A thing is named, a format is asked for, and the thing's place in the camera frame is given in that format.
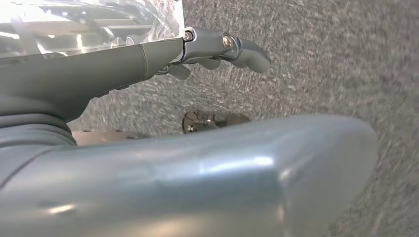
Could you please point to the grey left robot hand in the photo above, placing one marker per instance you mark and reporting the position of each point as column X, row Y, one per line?
column 163, row 183

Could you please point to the clear plastic hand wrap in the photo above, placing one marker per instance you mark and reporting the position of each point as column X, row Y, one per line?
column 82, row 23

